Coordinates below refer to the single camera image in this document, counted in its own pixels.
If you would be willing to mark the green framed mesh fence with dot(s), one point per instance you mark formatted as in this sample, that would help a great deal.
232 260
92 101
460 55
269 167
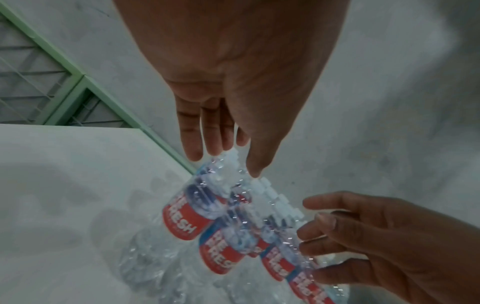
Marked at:
56 59

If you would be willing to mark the person's left hand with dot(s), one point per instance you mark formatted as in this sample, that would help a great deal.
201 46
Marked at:
243 59

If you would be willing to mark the tidy grid of water bottles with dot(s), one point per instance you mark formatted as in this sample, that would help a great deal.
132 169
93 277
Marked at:
217 246

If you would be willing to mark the white table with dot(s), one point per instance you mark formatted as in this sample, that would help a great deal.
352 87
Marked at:
56 154

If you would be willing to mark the person's right hand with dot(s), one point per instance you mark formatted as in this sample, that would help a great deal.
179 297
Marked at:
405 246

